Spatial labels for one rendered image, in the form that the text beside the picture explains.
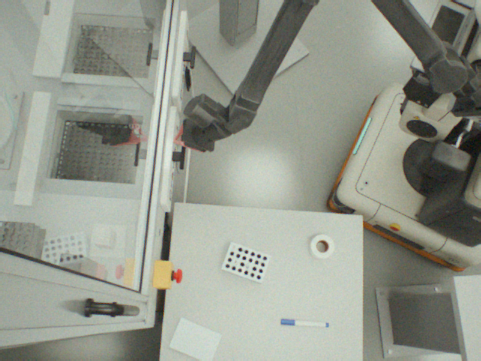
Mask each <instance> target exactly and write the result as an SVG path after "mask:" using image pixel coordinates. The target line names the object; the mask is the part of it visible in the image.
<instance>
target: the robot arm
mask: <svg viewBox="0 0 481 361"><path fill-rule="evenodd" d="M319 1H320V0H284V2H283V4H282V6H281V8H280V10H279V12H278V14H277V16H276V18H275V20H274V22H273V24H272V25H271V27H270V29H269V31H268V33H267V35H266V36H265V39H264V41H263V42H262V45H261V47H260V48H259V51H258V53H257V54H256V57H255V59H254V60H253V63H252V65H251V66H250V69H249V71H248V72H247V74H246V76H245V78H244V79H243V80H242V81H241V83H240V86H239V87H238V89H237V90H236V91H235V93H234V95H233V97H232V99H231V101H230V104H228V105H227V106H225V107H223V106H222V105H221V104H220V103H219V102H217V103H216V102H215V101H214V100H213V99H211V98H210V97H208V96H207V95H205V94H201V95H199V96H196V97H195V98H193V99H192V100H191V101H190V102H189V103H188V104H187V106H186V107H185V109H184V112H183V114H184V115H185V116H186V117H188V118H186V119H185V120H183V124H182V126H181V128H180V131H179V132H178V133H177V135H176V136H175V138H174V143H175V144H179V145H182V146H184V147H188V148H190V149H193V150H197V151H199V152H202V153H203V152H206V150H208V151H210V152H212V151H214V144H215V141H218V140H221V139H224V138H227V137H229V136H232V135H233V134H234V135H235V134H237V133H238V132H240V131H242V130H243V129H247V128H249V127H250V126H251V125H252V123H253V121H254V119H255V118H256V115H257V114H258V111H257V110H258V109H259V107H260V105H261V103H262V101H263V98H264V96H265V93H266V91H267V89H268V87H269V86H270V84H271V81H272V80H273V78H274V75H275V74H276V72H277V70H278V68H279V67H280V65H281V63H282V61H283V59H284V58H285V56H286V54H287V52H288V51H289V48H290V47H291V45H292V43H293V42H294V40H295V39H296V37H297V35H298V33H299V32H300V30H301V27H302V26H303V25H304V22H305V20H306V19H307V17H308V15H309V14H310V12H311V11H312V9H313V7H315V6H317V5H318V4H319ZM371 2H372V3H373V4H374V5H375V7H376V8H377V9H378V11H379V12H380V13H381V14H382V15H383V16H384V17H385V18H386V20H387V21H388V22H389V24H390V25H391V26H392V28H393V29H394V30H395V31H396V32H397V33H398V34H399V35H400V36H401V37H402V38H403V39H404V41H405V42H406V43H407V45H408V46H409V47H410V49H411V50H412V51H413V52H414V53H415V54H416V56H417V58H418V59H419V61H420V62H421V63H422V67H423V68H424V70H425V72H426V73H427V75H428V80H430V81H431V84H432V89H433V91H434V92H439V93H453V95H454V96H455V97H456V101H455V104H454V106H453V109H452V114H453V115H454V117H481V69H478V67H477V66H476V65H472V64H469V63H468V61H467V60H466V59H465V57H464V56H460V57H458V54H457V53H456V51H455V49H454V47H453V46H452V45H451V44H449V43H447V42H444V41H440V39H439V38H438V37H437V36H436V35H435V33H434V32H433V31H432V30H431V28H430V27H429V26H428V24H427V23H426V22H425V21H424V20H423V18H422V17H421V15H420V14H419V13H418V11H417V10H416V9H415V8H414V6H413V5H412V4H411V2H410V1H409V0H371ZM180 136H181V138H180V140H179V141H178V140H177V139H178V138H179V137H180Z"/></svg>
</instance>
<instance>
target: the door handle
mask: <svg viewBox="0 0 481 361"><path fill-rule="evenodd" d="M140 312H141V310H140V308H139V307H138V306H134V305H121V304H117V302H112V303H102V302H94V299H87V300H86V305H85V310H84V314H85V317H87V318H91V317H92V315H104V316H110V317H114V318H115V317H116V316H118V317H135V316H138V315H139V314H140Z"/></svg>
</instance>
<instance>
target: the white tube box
mask: <svg viewBox="0 0 481 361"><path fill-rule="evenodd" d="M234 245H235V246H236V247H237V249H236V250H233V249H232V247H233V246H234ZM270 258H271V257H270V256H269V255H267V254H264V253H260V252H258V251H256V250H252V249H249V248H248V247H244V246H241V245H239V244H235V242H233V241H232V242H230V245H229V248H228V251H227V254H226V256H225V259H224V262H223V264H222V268H221V270H222V271H224V272H228V273H231V274H233V275H237V276H239V277H242V278H245V279H247V280H250V281H253V282H256V283H258V284H262V281H263V279H264V276H265V272H266V270H267V267H268V263H269V261H270ZM235 260H238V264H237V265H235V264H234V261H235ZM248 264H250V265H251V267H250V268H249V269H248V268H247V265H248Z"/></svg>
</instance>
